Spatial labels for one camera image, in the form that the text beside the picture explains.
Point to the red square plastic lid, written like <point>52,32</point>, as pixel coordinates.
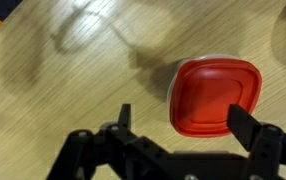
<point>213,93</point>

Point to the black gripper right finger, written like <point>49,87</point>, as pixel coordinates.
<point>266,146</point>

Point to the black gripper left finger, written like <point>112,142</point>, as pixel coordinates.
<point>83,150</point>

